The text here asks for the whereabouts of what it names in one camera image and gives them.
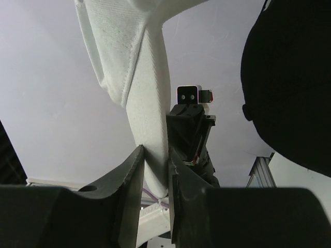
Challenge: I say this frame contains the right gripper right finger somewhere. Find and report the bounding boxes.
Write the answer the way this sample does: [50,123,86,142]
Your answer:
[168,149,330,247]

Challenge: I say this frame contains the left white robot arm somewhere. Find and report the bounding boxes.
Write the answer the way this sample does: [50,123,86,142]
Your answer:
[137,103,219,247]

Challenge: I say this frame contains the aluminium frame rail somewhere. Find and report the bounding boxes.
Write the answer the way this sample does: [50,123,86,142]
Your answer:
[246,153,276,188]

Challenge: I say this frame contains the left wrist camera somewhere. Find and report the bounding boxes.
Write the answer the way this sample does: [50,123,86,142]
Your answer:
[176,85,214,104]

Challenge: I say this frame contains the white baseball cap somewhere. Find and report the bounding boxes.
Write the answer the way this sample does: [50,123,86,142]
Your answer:
[75,1,199,198]

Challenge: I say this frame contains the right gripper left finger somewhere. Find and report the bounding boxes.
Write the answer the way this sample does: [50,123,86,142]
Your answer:
[1,146,144,247]

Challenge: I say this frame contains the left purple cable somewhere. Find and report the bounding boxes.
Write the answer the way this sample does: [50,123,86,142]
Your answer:
[142,188,169,207]

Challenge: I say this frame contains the black and white cap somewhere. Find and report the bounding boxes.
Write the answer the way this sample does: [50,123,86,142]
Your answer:
[240,1,330,176]

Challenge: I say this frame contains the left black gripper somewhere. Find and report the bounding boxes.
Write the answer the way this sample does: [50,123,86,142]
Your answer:
[166,104,220,188]

